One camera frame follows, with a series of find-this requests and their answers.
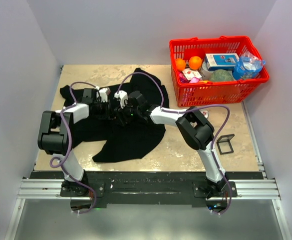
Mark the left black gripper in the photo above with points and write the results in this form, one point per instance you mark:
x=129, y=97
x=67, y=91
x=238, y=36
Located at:
x=107, y=114

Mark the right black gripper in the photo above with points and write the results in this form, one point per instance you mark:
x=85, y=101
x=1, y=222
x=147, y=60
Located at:
x=121, y=114

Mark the black t-shirt garment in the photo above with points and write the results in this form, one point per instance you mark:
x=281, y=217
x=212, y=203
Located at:
x=129, y=142

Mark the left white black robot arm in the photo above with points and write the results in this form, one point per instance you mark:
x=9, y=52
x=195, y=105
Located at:
x=56, y=138

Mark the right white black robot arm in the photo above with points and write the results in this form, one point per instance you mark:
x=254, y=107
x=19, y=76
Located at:
x=196, y=130

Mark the left orange fruit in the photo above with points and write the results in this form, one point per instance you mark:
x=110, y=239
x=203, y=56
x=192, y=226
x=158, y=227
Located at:
x=180, y=64

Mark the orange fruit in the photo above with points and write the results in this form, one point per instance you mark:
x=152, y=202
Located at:
x=180, y=64
x=195, y=62

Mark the pink white packet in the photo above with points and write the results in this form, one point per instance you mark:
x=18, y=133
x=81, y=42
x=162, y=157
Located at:
x=190, y=73

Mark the energy drink can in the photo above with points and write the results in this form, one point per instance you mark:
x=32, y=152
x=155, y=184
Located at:
x=205, y=113

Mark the right orange fruit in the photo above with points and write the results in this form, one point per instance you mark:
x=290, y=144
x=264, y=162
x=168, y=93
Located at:
x=195, y=62

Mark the blue white box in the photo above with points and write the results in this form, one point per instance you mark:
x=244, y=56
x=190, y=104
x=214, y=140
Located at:
x=221, y=61

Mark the blue plastic bag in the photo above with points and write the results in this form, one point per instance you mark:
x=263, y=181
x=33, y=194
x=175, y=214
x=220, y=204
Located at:
x=248, y=66

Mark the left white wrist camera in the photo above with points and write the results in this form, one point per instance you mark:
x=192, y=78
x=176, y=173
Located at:
x=104, y=93

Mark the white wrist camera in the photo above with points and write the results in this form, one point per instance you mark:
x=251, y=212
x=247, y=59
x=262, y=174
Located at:
x=122, y=97
x=104, y=93

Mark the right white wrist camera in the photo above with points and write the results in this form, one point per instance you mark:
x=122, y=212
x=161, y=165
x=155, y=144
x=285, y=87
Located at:
x=122, y=97

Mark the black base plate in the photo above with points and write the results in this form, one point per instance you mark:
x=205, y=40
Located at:
x=148, y=188

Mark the black square frame stand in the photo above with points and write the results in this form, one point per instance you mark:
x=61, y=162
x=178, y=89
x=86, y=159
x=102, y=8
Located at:
x=225, y=141

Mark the aluminium rail frame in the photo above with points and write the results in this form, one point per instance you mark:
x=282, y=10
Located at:
x=251, y=186

